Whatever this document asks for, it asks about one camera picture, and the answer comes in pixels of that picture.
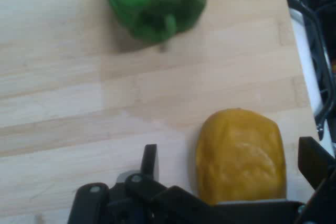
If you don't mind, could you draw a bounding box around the yellow-brown potato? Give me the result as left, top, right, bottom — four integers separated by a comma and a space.
195, 108, 287, 206

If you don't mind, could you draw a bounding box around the green bell pepper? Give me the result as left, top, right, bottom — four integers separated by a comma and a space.
99, 0, 208, 44

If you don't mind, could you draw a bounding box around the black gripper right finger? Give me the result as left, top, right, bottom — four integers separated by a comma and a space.
293, 136, 336, 224

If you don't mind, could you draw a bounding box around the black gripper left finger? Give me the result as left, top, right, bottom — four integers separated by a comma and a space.
67, 144, 211, 224

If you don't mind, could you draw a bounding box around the wooden cutting board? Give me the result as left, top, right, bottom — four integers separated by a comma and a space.
0, 0, 334, 224

